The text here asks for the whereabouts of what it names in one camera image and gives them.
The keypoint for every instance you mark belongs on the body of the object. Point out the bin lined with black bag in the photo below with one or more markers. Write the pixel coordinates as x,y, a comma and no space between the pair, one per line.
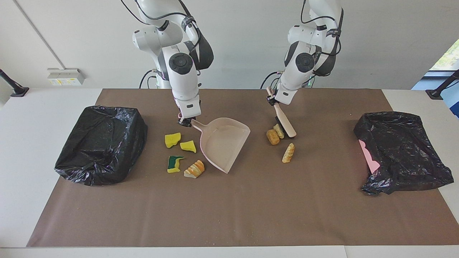
100,150

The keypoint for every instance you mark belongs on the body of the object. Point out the green and yellow sponge piece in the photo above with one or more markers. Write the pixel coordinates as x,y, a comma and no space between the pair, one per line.
174,165

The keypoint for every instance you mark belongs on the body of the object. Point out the thin white wall conduit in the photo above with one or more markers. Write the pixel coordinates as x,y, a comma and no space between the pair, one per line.
40,34

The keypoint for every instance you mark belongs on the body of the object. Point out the brown paper table mat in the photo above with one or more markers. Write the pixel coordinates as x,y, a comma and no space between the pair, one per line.
304,215

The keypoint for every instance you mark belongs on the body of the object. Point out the window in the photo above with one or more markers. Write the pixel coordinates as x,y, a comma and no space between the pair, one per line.
450,59

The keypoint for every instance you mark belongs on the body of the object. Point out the white wall socket box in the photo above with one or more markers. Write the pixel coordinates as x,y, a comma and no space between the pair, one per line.
64,77

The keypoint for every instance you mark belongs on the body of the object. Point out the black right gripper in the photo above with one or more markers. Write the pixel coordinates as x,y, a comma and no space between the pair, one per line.
187,117

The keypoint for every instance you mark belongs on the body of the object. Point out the beige hand brush black bristles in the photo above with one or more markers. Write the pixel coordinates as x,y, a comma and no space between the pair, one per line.
287,125

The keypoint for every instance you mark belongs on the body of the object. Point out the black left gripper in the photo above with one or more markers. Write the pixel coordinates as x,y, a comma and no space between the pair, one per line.
278,104

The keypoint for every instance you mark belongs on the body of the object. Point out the brown bread roll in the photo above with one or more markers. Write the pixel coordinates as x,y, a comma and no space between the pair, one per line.
273,137

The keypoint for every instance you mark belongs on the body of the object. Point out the small yellow sponge wedge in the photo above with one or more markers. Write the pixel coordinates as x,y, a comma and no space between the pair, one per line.
188,146

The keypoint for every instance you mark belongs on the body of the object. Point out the pale green lump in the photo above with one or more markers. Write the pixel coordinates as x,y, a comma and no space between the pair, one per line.
279,131

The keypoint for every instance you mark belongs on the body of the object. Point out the black stand foot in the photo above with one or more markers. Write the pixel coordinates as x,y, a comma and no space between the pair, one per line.
19,91
434,95

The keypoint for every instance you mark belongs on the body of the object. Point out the pale yellow lump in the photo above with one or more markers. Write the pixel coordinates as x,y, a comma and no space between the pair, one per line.
288,153

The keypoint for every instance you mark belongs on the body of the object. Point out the orange striped croissant piece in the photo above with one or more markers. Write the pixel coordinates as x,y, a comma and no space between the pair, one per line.
195,169

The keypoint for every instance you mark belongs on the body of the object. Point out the crumpled black trash bag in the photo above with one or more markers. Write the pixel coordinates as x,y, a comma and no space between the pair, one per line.
405,154

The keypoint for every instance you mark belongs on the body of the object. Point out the large yellow sponge piece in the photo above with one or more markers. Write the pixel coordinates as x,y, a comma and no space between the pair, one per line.
172,140

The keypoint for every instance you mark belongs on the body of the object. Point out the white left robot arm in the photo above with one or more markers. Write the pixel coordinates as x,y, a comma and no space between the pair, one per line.
297,71

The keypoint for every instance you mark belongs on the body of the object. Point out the beige plastic dustpan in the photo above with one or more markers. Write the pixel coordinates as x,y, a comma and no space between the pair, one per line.
224,143

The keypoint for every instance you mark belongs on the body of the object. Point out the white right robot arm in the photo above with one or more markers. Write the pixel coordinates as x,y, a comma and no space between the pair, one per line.
181,82

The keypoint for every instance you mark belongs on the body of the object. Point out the pink bin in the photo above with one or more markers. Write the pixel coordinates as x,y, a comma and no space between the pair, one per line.
369,157

